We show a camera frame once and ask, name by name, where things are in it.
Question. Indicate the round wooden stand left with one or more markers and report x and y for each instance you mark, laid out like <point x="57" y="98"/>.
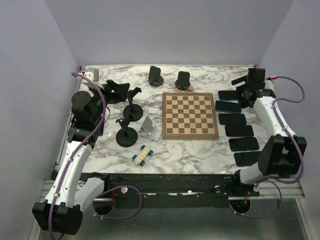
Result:
<point x="154" y="78"/>

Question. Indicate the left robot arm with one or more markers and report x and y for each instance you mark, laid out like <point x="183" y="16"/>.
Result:
<point x="63" y="207"/>

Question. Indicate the round wooden stand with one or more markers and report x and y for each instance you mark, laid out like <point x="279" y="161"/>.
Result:
<point x="154" y="78"/>
<point x="183" y="80"/>

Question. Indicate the black front rail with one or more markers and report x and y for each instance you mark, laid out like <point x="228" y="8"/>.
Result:
<point x="169" y="191"/>

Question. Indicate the black phone pink case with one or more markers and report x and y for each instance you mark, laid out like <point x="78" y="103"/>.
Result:
<point x="239" y="131"/>

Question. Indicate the small wooden cube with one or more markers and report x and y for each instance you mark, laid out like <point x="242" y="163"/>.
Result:
<point x="191" y="88"/>

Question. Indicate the toy brick car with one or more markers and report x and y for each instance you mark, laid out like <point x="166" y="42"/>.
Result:
<point x="139" y="159"/>

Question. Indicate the black phone second row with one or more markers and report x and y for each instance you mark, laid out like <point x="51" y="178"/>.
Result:
<point x="243" y="144"/>

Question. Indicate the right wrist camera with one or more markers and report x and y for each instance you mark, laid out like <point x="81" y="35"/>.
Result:
<point x="269" y="83"/>

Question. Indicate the round wooden stand right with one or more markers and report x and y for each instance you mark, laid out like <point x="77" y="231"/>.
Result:
<point x="183" y="80"/>

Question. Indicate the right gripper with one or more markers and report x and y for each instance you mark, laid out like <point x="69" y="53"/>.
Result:
<point x="244" y="103"/>

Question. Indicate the black phone teal case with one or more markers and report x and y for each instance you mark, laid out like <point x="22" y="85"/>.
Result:
<point x="228" y="107"/>

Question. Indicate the black round clamp stand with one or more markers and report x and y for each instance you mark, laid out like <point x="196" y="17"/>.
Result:
<point x="134" y="111"/>

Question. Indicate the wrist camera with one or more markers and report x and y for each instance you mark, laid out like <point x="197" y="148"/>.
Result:
<point x="269" y="83"/>
<point x="92" y="74"/>

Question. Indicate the black stand with blue phone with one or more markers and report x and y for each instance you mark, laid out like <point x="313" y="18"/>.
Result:
<point x="126" y="136"/>

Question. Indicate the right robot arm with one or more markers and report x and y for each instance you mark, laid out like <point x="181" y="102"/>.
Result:
<point x="282" y="157"/>

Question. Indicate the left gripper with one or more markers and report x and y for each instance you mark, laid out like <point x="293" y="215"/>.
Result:
<point x="120" y="93"/>

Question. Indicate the silver metal phone stand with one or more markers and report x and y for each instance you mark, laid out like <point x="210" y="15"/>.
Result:
<point x="149" y="130"/>

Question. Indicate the wooden chessboard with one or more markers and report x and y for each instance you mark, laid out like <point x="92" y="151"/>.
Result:
<point x="189" y="116"/>

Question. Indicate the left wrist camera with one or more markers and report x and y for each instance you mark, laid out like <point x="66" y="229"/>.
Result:
<point x="92" y="74"/>

